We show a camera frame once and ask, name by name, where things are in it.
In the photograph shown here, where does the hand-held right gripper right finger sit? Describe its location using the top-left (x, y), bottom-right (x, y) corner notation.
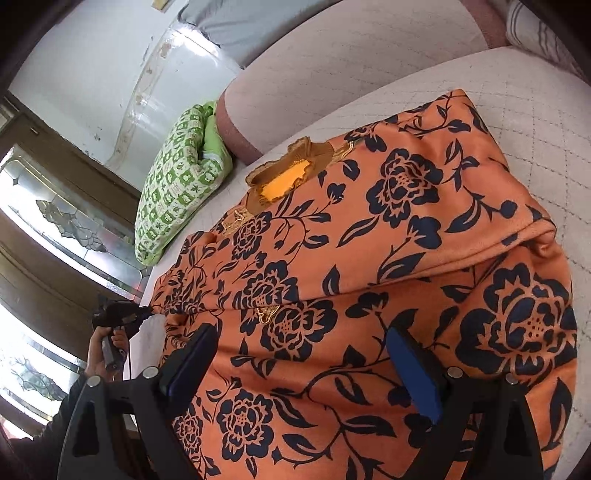
top-left (387, 327), bottom-right (546, 480)

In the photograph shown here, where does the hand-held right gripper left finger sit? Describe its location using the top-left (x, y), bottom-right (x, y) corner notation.
top-left (58, 324), bottom-right (220, 480)

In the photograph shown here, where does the person's left hand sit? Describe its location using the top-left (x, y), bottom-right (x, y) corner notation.
top-left (84, 324), bottom-right (129, 386)

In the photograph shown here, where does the white quilted backrest cushion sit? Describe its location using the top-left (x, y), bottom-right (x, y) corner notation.
top-left (217, 0), bottom-right (511, 166)

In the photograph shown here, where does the white quilted mattress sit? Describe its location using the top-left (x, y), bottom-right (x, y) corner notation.
top-left (139, 46), bottom-right (591, 467)

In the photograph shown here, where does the person's left forearm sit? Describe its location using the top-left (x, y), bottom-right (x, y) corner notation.
top-left (7, 374), bottom-right (90, 480)

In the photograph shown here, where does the green patterned pillow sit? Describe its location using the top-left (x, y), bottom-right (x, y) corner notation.
top-left (134, 100), bottom-right (234, 267)

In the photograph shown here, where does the striped pillow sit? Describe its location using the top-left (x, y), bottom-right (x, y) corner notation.
top-left (505, 0), bottom-right (585, 77)

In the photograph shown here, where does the wooden door with patterned glass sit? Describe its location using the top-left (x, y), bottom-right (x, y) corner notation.
top-left (0, 92), bottom-right (158, 439)

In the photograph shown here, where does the grey cloth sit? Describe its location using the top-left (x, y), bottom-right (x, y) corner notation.
top-left (178, 0), bottom-right (345, 70)

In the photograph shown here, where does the orange floral garment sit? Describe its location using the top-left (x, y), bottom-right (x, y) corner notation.
top-left (150, 89), bottom-right (580, 480)

